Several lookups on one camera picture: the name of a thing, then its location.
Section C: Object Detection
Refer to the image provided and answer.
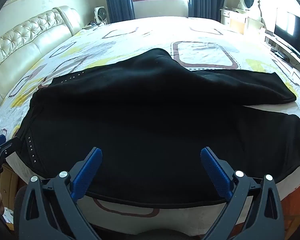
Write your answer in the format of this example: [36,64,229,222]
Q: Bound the white box fan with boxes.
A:
[93,6,108,26]

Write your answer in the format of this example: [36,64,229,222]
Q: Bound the white television stand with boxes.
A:
[264,29,300,87]

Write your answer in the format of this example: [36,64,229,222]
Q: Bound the black set-top box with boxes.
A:
[274,51,291,61]

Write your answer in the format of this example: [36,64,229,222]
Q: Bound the cream dressing table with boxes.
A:
[220,6,266,35]

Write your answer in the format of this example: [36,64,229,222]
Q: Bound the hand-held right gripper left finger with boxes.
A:
[17,147,103,240]

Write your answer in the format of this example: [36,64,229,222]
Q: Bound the black pants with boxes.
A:
[20,47,300,208]

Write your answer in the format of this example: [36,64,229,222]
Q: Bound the white printed bedsheet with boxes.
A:
[0,17,300,218]

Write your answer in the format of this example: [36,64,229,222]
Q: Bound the black flat television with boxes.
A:
[274,7,300,64]

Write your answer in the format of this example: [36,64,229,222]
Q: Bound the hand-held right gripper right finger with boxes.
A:
[200,147,286,240]

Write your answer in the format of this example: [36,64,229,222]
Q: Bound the cream tufted leather headboard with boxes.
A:
[0,5,83,107]

